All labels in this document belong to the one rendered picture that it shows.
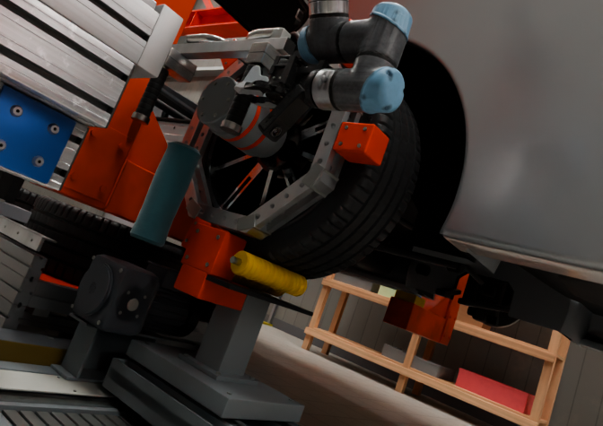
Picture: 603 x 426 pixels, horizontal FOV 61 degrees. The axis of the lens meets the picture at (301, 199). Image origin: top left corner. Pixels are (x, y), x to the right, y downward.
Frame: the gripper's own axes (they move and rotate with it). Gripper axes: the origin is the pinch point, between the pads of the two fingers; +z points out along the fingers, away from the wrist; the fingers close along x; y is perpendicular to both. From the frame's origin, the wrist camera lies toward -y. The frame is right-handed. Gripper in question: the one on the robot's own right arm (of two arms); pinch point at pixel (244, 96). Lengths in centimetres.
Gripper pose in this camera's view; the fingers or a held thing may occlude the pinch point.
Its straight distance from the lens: 110.0
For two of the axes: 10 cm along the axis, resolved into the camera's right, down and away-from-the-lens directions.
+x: -5.6, -3.5, -7.5
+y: 3.5, -9.2, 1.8
